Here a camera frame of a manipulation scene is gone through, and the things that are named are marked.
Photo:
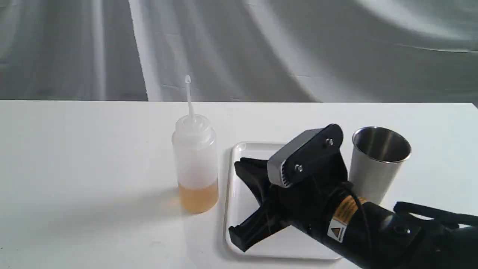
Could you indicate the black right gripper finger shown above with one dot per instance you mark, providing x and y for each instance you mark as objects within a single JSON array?
[{"x": 253, "y": 173}]

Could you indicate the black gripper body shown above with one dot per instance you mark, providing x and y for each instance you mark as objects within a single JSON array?
[{"x": 310, "y": 203}]

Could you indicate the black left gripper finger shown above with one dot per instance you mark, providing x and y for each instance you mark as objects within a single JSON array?
[{"x": 263, "y": 223}]

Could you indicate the translucent squeeze bottle amber liquid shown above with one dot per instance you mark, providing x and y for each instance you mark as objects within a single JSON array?
[{"x": 195, "y": 151}]

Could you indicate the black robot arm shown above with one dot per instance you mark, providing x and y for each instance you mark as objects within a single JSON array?
[{"x": 410, "y": 237}]

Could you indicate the stainless steel cup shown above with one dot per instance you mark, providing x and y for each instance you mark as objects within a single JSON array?
[{"x": 377, "y": 156}]

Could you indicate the white rectangular plastic tray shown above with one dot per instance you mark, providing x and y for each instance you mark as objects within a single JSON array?
[{"x": 289, "y": 243}]

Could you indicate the grey draped backdrop cloth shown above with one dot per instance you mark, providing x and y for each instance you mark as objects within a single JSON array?
[{"x": 240, "y": 50}]

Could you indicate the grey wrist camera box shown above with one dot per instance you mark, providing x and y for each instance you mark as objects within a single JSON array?
[{"x": 313, "y": 153}]

